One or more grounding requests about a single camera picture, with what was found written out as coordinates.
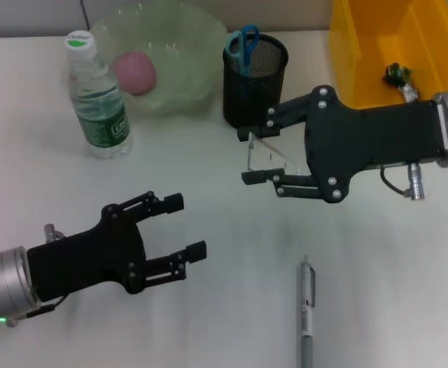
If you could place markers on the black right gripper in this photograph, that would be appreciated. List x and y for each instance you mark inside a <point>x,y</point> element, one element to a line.
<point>362,138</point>

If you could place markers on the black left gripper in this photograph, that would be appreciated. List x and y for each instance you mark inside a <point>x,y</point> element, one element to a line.
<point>86,260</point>

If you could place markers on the transparent plastic ruler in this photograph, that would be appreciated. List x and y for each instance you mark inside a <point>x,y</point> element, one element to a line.
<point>266,153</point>

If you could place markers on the blue capped scissors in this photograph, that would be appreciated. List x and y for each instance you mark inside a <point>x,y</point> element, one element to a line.
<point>245,46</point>

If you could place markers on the clear green-label water bottle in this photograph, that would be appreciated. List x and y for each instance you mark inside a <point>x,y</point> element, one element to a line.
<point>97,115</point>

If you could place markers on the green plastic wrapper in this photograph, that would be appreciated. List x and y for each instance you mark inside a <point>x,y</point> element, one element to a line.
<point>398,74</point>

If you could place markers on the pink peach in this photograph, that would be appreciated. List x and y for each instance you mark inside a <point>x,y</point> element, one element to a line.
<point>134,74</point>

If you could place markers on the black mesh pen holder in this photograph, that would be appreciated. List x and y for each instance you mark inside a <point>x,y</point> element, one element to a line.
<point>247,99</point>

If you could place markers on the translucent green fruit bowl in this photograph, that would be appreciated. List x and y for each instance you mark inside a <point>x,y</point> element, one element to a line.
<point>185,57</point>

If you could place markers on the grey clear pen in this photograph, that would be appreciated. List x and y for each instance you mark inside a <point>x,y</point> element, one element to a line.
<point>306,345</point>

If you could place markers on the yellow plastic bin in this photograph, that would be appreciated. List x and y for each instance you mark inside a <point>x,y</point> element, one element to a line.
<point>362,57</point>

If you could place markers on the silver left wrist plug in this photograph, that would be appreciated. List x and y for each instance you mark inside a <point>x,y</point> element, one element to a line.
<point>51,232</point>

